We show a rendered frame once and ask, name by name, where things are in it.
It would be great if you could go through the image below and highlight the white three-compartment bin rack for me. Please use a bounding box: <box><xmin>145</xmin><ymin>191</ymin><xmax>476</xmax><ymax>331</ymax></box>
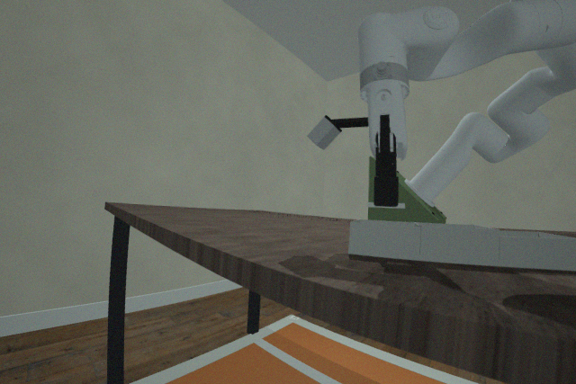
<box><xmin>348</xmin><ymin>219</ymin><xmax>576</xmax><ymax>271</ymax></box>

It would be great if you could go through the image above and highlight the white domino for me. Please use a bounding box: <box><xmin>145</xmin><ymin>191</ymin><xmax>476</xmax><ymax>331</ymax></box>
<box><xmin>367</xmin><ymin>202</ymin><xmax>405</xmax><ymax>209</ymax></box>

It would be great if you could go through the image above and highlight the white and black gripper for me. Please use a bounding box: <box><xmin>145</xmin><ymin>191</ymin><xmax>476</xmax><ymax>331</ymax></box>
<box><xmin>360</xmin><ymin>79</ymin><xmax>410</xmax><ymax>207</ymax></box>

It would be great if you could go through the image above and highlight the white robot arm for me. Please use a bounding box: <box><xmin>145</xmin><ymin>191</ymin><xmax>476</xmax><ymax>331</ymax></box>
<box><xmin>358</xmin><ymin>0</ymin><xmax>576</xmax><ymax>207</ymax></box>

